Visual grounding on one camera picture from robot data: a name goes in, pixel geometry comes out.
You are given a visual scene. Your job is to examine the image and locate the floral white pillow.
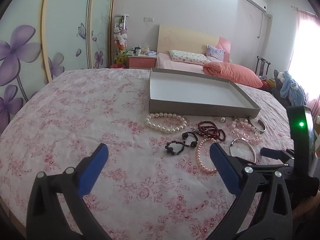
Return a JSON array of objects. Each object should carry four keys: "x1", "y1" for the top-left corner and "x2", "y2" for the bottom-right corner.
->
[{"x1": 169, "y1": 50, "x2": 210, "y2": 65}]

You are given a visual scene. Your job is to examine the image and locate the black bead bracelet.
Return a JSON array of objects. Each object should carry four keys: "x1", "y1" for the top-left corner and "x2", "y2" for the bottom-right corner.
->
[{"x1": 165, "y1": 131, "x2": 199, "y2": 156}]

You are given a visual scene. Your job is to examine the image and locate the cream pink headboard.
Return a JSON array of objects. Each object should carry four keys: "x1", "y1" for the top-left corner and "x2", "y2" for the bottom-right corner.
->
[{"x1": 157, "y1": 24, "x2": 231, "y2": 62}]

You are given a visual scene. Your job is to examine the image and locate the clear tube of plush toys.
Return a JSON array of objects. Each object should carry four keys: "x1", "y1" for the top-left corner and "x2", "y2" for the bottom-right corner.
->
[{"x1": 113, "y1": 14, "x2": 129, "y2": 64}]

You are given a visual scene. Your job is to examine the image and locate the dark wooden chair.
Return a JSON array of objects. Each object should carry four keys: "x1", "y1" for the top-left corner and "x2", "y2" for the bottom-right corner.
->
[{"x1": 255, "y1": 56, "x2": 271, "y2": 76}]

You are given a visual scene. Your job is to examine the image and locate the dark red bead bracelet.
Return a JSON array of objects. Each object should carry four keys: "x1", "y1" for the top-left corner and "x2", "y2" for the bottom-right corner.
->
[{"x1": 197, "y1": 121, "x2": 227, "y2": 142}]

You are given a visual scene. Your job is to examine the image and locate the grey cardboard tray box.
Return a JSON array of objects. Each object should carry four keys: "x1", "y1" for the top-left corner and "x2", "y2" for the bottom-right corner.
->
[{"x1": 149, "y1": 68, "x2": 260, "y2": 118}]

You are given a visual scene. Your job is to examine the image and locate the pink curtain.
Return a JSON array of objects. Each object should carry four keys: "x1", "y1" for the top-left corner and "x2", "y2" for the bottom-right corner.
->
[{"x1": 289, "y1": 9, "x2": 319, "y2": 116}]

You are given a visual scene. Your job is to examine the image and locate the wide silver cuff bracelet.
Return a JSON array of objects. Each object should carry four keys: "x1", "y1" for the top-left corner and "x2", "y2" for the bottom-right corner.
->
[{"x1": 248, "y1": 115, "x2": 267, "y2": 133}]

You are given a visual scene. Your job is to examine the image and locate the thin silver bangle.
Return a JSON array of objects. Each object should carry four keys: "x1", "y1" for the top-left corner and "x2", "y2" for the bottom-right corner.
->
[{"x1": 229, "y1": 138, "x2": 257, "y2": 164}]

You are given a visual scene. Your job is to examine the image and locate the white pearl bracelet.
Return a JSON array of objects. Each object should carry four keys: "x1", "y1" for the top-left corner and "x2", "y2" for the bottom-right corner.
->
[{"x1": 145, "y1": 112, "x2": 188, "y2": 133}]

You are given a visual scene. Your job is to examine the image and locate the sliding wardrobe with flower print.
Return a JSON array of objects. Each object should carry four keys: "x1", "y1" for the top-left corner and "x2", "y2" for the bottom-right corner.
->
[{"x1": 1, "y1": 0, "x2": 113, "y2": 129}]

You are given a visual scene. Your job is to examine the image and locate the white mug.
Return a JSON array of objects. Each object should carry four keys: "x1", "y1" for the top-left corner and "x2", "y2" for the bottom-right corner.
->
[{"x1": 135, "y1": 49, "x2": 142, "y2": 56}]

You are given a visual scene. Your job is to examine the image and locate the pink floral bedsheet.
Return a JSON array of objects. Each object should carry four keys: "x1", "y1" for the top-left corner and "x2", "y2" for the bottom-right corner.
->
[{"x1": 0, "y1": 68, "x2": 296, "y2": 240}]

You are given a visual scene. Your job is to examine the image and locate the folded salmon duvet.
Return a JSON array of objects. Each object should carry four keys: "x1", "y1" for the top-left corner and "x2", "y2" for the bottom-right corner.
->
[{"x1": 203, "y1": 62, "x2": 263, "y2": 88}]

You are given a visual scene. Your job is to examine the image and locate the small pink pearl bracelet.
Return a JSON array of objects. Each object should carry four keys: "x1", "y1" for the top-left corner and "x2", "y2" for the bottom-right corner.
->
[{"x1": 195, "y1": 137, "x2": 218, "y2": 176}]

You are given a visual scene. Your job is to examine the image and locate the lilac patterned pillow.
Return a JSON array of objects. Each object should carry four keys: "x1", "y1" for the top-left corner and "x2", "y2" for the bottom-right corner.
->
[{"x1": 206, "y1": 45, "x2": 225, "y2": 62}]

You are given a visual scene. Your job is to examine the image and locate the large pink bead necklace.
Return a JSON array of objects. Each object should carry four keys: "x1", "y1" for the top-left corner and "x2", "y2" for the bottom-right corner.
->
[{"x1": 231, "y1": 118, "x2": 263, "y2": 145}]

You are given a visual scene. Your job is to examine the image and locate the pink bedside table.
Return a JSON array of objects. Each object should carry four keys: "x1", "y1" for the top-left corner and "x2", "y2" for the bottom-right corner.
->
[{"x1": 127, "y1": 55, "x2": 157, "y2": 69}]

